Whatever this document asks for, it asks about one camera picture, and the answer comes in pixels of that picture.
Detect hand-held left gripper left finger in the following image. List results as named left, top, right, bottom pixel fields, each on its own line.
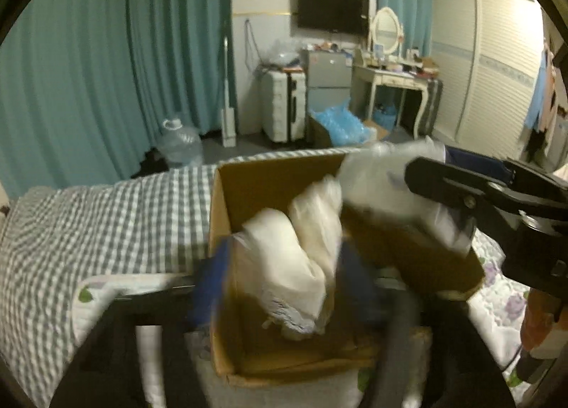
left=52, top=237, right=234, bottom=408

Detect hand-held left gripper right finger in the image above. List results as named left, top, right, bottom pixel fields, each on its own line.
left=335, top=243, right=420, bottom=408

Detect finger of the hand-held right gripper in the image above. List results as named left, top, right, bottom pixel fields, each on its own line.
left=405, top=156, right=526, bottom=216
left=445, top=147, right=561, bottom=196

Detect white cloth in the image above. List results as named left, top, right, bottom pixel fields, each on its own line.
left=242, top=208, right=329, bottom=342

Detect clear-wrapped white soft pack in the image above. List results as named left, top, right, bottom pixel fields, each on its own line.
left=339, top=137, right=476, bottom=258

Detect brown cardboard box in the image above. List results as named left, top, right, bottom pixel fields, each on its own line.
left=208, top=148, right=486, bottom=387

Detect person's right hand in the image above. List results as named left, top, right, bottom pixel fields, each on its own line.
left=520, top=287, right=563, bottom=361

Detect white floral quilt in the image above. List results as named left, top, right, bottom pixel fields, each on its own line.
left=73, top=231, right=529, bottom=408

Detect hanging clothes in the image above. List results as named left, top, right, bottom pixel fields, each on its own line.
left=519, top=38, right=568, bottom=169

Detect white sliding-door wardrobe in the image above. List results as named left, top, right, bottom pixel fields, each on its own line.
left=430, top=0, right=551, bottom=160

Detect white dressing table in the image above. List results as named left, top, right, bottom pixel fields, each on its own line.
left=350, top=53, right=443, bottom=139

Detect blue plastic bag pile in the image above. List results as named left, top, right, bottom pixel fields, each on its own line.
left=310, top=98, right=378, bottom=147

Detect grey checkered bed sheet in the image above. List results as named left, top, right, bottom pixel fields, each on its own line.
left=0, top=146, right=369, bottom=406

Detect cardboard box on floor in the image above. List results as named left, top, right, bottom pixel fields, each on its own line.
left=307, top=114, right=391, bottom=149

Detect clear water jug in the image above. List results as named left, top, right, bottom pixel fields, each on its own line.
left=156, top=117, right=205, bottom=168

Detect grey mini fridge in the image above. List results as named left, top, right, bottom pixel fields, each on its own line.
left=301, top=48, right=356, bottom=116

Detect white oval vanity mirror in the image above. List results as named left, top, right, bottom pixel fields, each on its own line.
left=367, top=6, right=405, bottom=59

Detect teal curtain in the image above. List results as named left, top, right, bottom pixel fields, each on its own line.
left=0, top=0, right=234, bottom=200
left=375, top=0, right=433, bottom=59

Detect white suitcase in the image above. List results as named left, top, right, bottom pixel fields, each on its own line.
left=260, top=68, right=308, bottom=143

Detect clear plastic bag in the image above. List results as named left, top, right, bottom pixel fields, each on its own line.
left=264, top=38, right=302, bottom=68

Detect black wall television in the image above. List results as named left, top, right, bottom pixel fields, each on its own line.
left=296, top=0, right=371, bottom=35

